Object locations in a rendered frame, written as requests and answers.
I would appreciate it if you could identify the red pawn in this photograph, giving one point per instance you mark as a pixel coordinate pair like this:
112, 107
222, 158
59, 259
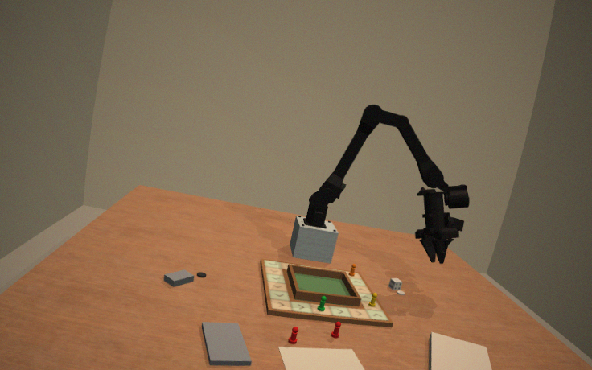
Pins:
293, 339
335, 333

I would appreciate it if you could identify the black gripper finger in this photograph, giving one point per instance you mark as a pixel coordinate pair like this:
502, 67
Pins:
440, 247
429, 248

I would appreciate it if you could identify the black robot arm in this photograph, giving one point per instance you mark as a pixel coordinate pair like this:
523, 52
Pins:
454, 196

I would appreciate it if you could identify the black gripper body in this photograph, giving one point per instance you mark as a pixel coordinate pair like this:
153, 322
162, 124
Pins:
435, 227

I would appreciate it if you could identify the green game pawn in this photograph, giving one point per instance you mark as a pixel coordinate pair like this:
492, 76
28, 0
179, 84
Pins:
321, 305

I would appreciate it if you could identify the beige die with black pips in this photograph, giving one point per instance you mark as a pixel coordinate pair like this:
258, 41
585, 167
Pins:
395, 284

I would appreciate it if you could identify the yellow game pawn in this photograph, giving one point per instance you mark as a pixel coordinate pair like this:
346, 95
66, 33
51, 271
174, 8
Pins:
372, 303

